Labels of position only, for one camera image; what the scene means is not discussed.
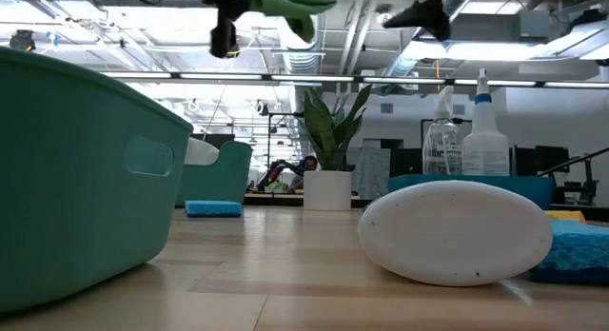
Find green cloth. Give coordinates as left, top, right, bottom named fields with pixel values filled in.
left=248, top=0, right=338, bottom=44

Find clear spray bottle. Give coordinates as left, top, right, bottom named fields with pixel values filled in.
left=422, top=86, right=465, bottom=176

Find white spray bottle blue collar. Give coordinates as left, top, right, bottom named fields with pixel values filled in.
left=462, top=68, right=512, bottom=177

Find blue sponge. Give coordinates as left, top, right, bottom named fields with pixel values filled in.
left=529, top=219, right=609, bottom=285
left=184, top=199, right=244, bottom=220

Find white lotion bottle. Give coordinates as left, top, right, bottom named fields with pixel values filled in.
left=357, top=179, right=555, bottom=288

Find yellow cloth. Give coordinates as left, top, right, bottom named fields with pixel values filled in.
left=544, top=209, right=588, bottom=224

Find long ceiling light bar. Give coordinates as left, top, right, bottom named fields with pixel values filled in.
left=92, top=70, right=609, bottom=89

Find green snake plant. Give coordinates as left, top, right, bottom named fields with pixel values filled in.
left=297, top=83, right=374, bottom=173

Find large teal plastic bin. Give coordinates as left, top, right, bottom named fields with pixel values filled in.
left=174, top=140, right=254, bottom=209

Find person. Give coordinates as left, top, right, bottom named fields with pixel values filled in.
left=256, top=154, right=321, bottom=194

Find grey curtain panel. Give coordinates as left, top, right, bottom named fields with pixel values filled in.
left=346, top=146, right=392, bottom=194

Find black monitors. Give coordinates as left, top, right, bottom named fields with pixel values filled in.
left=511, top=145, right=571, bottom=177

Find white plant pot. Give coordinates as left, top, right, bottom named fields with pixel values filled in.
left=302, top=169, right=354, bottom=212

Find blue tray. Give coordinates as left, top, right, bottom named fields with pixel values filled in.
left=387, top=173, right=558, bottom=211

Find small teal plastic bin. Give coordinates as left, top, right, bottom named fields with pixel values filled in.
left=0, top=45, right=195, bottom=314

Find black tripod stand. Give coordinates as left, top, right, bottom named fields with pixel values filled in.
left=536, top=145, right=609, bottom=206

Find spiral silver air duct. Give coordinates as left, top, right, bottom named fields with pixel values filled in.
left=383, top=0, right=481, bottom=79

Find corrugated silver air duct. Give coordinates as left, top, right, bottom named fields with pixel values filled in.
left=278, top=16, right=328, bottom=76

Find black ceiling cable reel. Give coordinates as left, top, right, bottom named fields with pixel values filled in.
left=8, top=29, right=38, bottom=54

